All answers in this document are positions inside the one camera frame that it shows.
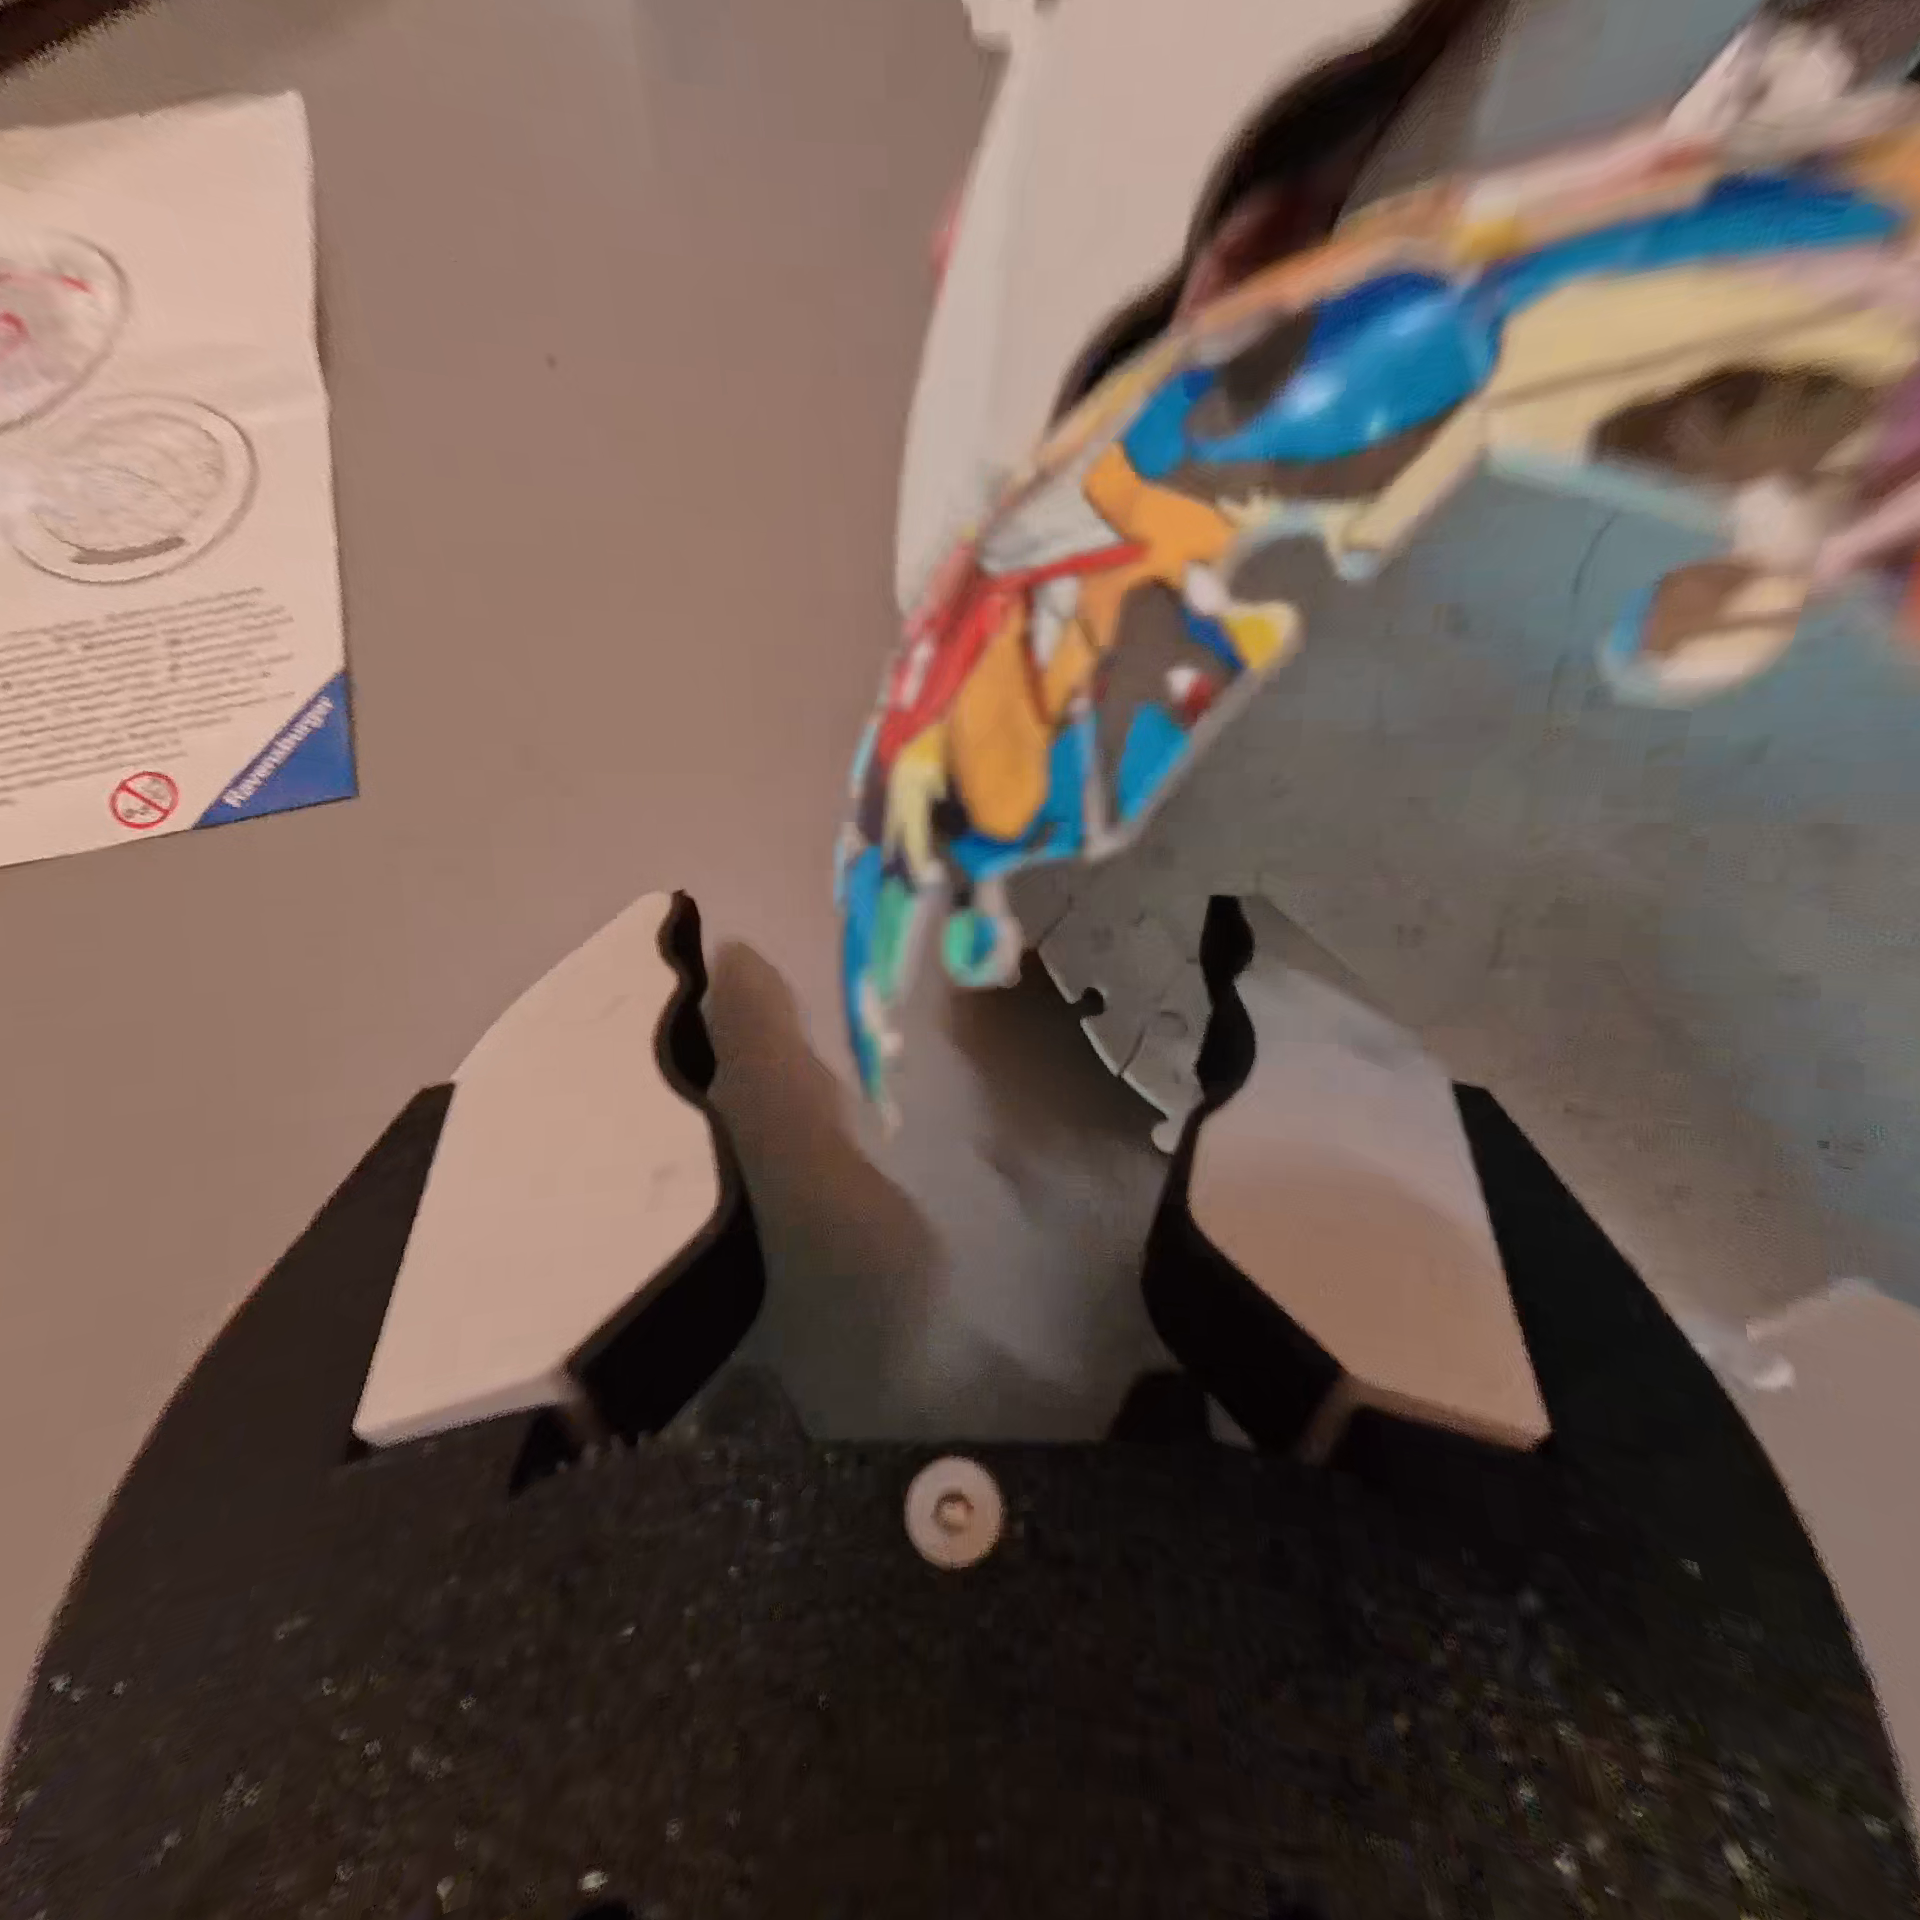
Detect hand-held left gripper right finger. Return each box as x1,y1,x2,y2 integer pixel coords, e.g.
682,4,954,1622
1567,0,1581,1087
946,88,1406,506
1139,895,1551,1455

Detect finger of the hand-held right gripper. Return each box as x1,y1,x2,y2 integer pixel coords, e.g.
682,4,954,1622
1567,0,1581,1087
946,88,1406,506
892,0,1502,617
1428,0,1762,202

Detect colourful cartoon puzzle ball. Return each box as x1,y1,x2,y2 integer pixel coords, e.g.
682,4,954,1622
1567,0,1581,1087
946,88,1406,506
834,0,1920,1389

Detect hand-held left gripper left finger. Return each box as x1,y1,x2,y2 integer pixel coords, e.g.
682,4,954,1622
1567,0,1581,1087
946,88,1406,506
350,895,766,1446

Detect white instruction leaflet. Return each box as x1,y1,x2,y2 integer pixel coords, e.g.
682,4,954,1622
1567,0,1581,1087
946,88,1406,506
0,88,364,873

